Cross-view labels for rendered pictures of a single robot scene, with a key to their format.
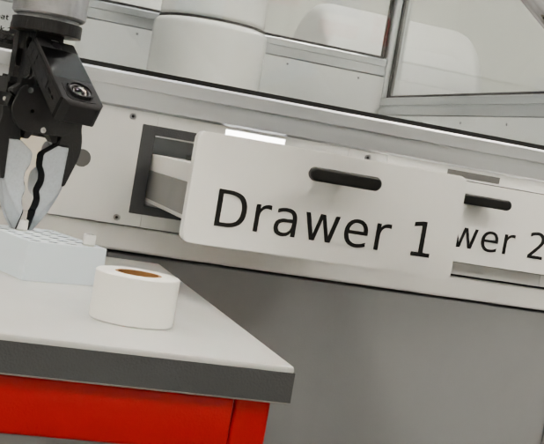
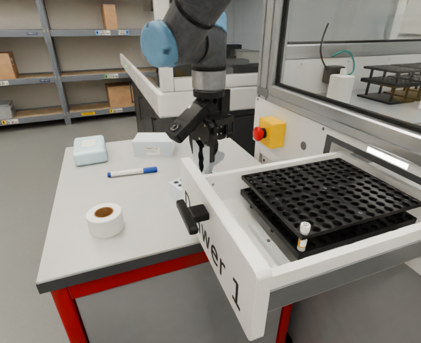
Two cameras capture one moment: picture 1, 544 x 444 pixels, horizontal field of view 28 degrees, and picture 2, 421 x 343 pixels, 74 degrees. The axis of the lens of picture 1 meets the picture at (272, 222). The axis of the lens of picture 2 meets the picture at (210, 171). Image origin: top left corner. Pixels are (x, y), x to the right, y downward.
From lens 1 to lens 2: 1.18 m
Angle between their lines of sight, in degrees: 85
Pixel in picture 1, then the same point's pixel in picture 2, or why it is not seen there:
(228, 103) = (370, 129)
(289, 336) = (396, 298)
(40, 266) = (172, 192)
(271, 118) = (402, 145)
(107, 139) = (313, 139)
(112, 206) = not seen: hidden behind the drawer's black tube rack
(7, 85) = not seen: hidden behind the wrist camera
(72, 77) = (183, 119)
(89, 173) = (305, 154)
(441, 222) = (244, 294)
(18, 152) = (195, 145)
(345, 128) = not seen: outside the picture
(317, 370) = (413, 334)
